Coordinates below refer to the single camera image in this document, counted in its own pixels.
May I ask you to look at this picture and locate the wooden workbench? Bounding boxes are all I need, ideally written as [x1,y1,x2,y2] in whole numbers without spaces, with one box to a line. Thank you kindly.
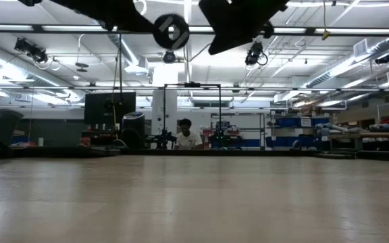
[329,130,389,152]

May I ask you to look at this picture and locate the black monitor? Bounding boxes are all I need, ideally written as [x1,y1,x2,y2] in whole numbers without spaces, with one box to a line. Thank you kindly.
[84,91,137,125]

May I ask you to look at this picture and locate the blue grey office chair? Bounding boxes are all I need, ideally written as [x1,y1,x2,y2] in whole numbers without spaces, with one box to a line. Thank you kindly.
[0,108,25,153]

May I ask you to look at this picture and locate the black overhead light beam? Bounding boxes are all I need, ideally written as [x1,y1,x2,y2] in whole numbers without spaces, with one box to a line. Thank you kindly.
[0,22,389,35]

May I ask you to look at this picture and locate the metal wire shelf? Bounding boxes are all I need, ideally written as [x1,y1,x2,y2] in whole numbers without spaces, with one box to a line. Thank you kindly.
[209,113,266,149]

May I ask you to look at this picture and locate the black wire spool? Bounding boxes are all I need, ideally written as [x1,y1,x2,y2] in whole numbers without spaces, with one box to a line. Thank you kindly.
[152,13,190,51]

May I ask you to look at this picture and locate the shelf with blue bins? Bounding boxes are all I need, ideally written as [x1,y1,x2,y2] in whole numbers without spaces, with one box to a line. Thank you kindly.
[265,113,331,150]

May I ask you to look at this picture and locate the person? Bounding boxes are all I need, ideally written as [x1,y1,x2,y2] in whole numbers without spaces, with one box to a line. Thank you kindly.
[174,117,205,151]

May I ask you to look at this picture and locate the black gantry frame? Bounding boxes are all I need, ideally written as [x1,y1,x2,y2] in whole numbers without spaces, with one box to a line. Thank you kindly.
[162,82,223,149]

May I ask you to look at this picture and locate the black overhead camera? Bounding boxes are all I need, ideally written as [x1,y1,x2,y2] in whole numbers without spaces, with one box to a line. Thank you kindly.
[162,49,177,65]
[14,36,49,64]
[244,40,269,67]

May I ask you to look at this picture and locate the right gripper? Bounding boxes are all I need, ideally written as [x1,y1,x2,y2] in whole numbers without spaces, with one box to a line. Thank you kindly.
[198,0,290,55]

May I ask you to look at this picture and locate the yellow hanging tag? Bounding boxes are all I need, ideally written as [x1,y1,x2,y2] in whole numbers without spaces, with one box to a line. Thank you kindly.
[321,0,331,41]

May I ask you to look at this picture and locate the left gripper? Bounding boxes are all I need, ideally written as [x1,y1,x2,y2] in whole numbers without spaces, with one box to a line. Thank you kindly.
[62,0,155,33]

